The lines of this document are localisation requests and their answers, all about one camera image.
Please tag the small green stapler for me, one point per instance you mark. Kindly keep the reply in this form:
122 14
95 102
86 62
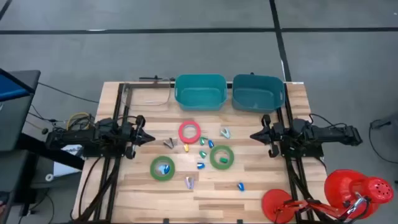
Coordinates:
202 154
223 160
202 141

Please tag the small white tape roll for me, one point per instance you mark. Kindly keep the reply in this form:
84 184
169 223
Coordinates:
46 177

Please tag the monitor with blue screen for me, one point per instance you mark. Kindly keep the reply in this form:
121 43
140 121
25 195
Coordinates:
15 118

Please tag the black desk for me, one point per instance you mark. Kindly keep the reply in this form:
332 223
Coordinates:
53 152

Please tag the black aluminium table frame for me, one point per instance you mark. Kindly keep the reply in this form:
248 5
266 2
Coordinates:
287 104

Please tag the light teal plastic bin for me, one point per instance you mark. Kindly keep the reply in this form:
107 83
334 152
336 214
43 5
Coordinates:
200 96

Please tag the dark teal plastic bin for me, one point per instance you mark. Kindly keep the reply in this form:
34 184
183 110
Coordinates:
258 96

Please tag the green tape roll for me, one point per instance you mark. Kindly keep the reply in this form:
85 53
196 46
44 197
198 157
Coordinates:
152 168
211 157

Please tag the pink tape roll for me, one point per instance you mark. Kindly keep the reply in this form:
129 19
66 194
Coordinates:
180 132

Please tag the red desk lamp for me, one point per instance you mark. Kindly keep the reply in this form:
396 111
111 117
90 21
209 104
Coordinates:
342 186

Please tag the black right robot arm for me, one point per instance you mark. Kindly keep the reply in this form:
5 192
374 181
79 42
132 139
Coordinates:
326 135

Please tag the black table edge clamp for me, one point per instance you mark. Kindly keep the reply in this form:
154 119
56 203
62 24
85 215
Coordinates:
239 221
166 221

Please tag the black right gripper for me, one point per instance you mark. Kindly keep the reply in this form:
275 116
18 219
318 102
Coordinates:
275 138

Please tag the white paper sheet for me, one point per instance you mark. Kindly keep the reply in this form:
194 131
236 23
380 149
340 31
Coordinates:
66 165

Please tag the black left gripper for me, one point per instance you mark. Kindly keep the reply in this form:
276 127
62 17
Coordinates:
132 138

